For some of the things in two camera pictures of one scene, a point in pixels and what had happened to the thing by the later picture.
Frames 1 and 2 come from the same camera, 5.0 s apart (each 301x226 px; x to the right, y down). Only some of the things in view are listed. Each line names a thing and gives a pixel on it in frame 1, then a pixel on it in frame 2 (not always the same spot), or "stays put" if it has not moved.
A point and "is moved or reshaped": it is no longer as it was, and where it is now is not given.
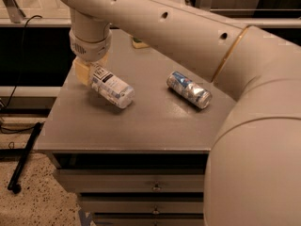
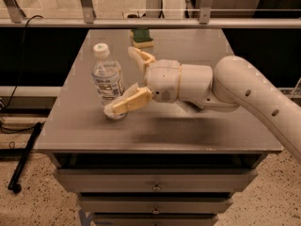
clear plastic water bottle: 111,88 is moved or reshaped
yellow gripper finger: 103,61 -> 143,57
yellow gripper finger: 83,71 -> 131,98
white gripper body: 89,49 -> 163,79
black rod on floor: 14,183 stays put
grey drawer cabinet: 142,164 stays put
